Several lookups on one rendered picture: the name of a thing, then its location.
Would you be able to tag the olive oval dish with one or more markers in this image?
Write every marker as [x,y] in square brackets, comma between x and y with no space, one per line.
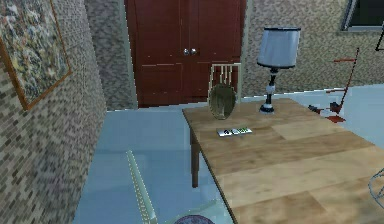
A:
[222,101]

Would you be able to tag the round silver door knob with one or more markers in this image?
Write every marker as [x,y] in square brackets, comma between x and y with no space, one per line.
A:
[193,51]
[186,52]

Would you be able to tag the pale green chair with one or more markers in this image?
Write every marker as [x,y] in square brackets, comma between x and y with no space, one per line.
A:
[143,196]

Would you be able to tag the dark red double door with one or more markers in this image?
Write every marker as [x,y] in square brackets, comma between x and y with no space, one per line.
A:
[186,50]

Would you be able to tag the wooden table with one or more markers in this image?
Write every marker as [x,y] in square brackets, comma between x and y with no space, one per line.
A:
[290,163]

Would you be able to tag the dark window with grey frame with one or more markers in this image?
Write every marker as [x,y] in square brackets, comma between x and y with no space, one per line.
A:
[365,15]

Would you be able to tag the white shade table lamp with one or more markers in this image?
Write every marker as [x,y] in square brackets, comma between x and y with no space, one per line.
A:
[278,50]

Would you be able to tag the red thin-framed stand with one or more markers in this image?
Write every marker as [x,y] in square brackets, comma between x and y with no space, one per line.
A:
[343,90]

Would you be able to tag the framed mottled wall picture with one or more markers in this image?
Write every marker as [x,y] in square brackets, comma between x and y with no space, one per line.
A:
[31,50]

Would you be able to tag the pale slatted chair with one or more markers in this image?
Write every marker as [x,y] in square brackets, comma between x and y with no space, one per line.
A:
[226,75]

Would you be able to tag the black bar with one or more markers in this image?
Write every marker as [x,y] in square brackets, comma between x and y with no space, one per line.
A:
[380,38]

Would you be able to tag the silver remote control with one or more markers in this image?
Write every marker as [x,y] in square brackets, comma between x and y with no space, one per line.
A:
[234,131]

